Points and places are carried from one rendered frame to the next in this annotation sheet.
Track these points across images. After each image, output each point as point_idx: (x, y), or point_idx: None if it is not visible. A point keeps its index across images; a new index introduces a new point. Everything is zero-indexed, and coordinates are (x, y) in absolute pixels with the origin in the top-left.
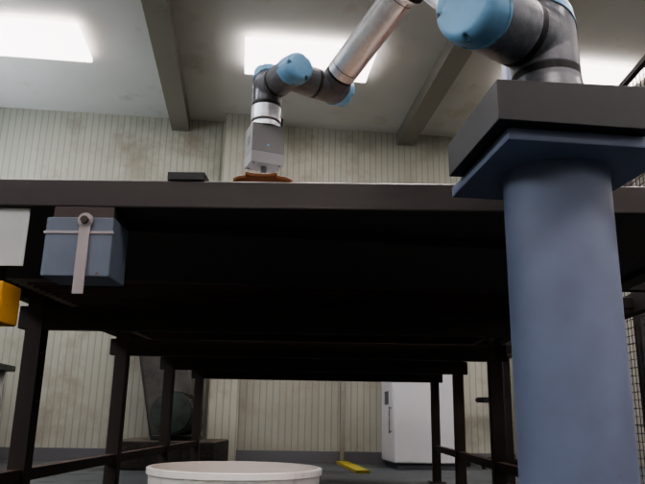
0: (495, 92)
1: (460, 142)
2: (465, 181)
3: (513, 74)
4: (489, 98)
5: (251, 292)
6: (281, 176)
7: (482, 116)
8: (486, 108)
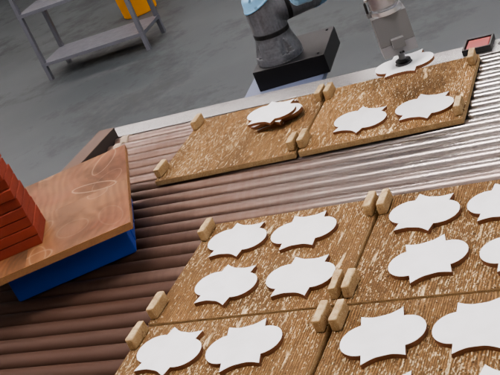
0: (335, 31)
1: (329, 53)
2: (326, 75)
3: (286, 23)
4: (334, 33)
5: None
6: (388, 61)
7: (334, 41)
8: (334, 38)
